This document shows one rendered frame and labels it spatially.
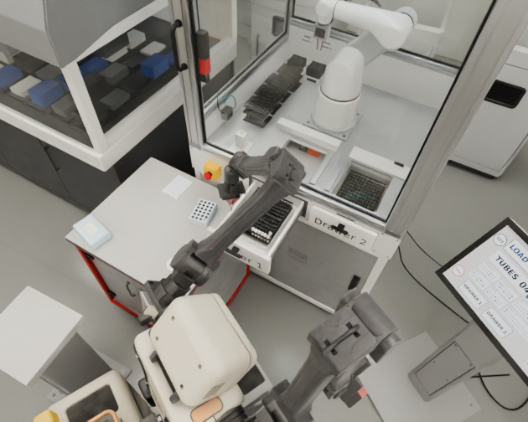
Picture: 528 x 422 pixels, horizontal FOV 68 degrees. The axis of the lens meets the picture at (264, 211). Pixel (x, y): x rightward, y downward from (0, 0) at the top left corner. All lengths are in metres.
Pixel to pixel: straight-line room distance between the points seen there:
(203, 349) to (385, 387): 1.60
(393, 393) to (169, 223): 1.45
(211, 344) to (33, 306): 1.04
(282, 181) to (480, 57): 0.56
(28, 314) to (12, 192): 1.68
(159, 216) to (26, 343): 0.70
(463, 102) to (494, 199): 2.26
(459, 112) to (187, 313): 0.88
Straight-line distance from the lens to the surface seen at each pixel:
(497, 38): 1.12
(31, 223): 3.08
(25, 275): 2.85
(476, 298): 1.55
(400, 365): 2.41
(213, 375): 0.87
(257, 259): 1.53
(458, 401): 2.48
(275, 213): 1.65
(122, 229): 1.85
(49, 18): 1.63
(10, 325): 1.79
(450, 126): 1.25
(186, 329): 0.90
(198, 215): 1.80
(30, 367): 1.69
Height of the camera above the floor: 2.22
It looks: 53 degrees down
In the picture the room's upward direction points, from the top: 4 degrees clockwise
